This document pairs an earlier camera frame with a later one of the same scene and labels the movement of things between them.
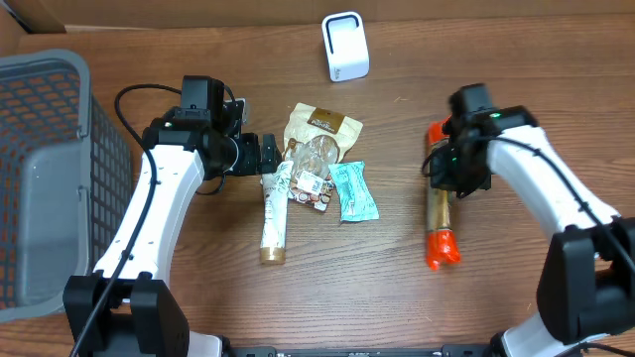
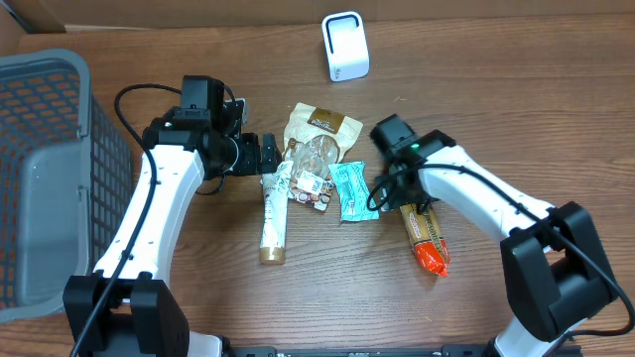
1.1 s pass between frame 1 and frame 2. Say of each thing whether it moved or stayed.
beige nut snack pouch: stayed
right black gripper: moved
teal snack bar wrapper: stayed
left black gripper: stayed
